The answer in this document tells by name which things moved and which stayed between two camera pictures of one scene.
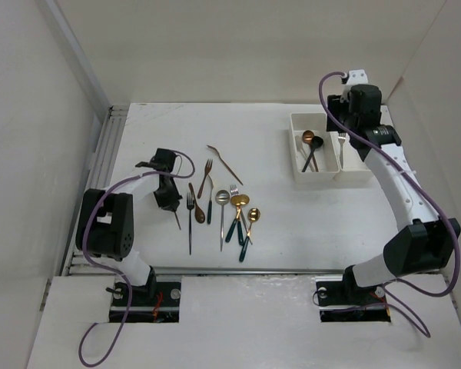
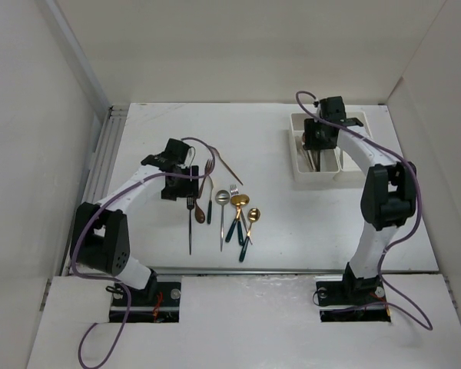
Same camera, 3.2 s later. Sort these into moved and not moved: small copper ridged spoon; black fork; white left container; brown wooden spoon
Moved: small copper ridged spoon
Not moved: white left container; brown wooden spoon; black fork
